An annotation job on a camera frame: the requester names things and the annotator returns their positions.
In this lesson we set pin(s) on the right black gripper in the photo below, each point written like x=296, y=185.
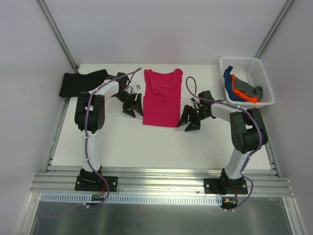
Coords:
x=193, y=113

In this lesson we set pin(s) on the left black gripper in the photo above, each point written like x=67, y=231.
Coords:
x=130, y=103

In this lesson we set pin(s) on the pink t shirt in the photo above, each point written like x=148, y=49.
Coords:
x=162, y=98

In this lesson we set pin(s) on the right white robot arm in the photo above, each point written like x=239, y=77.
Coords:
x=248, y=134

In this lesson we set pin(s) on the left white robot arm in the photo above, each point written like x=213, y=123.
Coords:
x=90, y=119

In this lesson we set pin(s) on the blue t shirt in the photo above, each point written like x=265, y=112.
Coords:
x=228, y=85

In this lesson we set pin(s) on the orange t shirt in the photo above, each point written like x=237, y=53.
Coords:
x=242, y=95

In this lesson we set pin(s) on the grey t shirt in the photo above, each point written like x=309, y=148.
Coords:
x=248, y=89

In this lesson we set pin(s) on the black folded t shirt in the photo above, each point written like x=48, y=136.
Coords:
x=73, y=83

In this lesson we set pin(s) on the white plastic basket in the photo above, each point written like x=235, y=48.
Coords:
x=252, y=71

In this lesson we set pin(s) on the left corner aluminium profile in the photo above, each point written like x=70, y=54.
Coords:
x=52, y=24

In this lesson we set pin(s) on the corner aluminium profile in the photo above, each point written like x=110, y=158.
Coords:
x=274, y=27
x=52, y=24

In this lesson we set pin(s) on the right corner aluminium profile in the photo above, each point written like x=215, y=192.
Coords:
x=274, y=27

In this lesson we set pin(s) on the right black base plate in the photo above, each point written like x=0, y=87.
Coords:
x=218, y=186

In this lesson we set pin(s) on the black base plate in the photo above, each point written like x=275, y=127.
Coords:
x=110, y=182
x=218, y=186

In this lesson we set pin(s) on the left table edge rail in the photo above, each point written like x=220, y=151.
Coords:
x=56, y=135

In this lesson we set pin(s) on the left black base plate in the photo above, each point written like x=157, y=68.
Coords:
x=110, y=182

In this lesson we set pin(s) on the aluminium mounting rail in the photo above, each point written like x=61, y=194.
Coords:
x=155, y=181

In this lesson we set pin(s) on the white slotted cable duct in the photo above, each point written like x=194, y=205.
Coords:
x=133, y=199

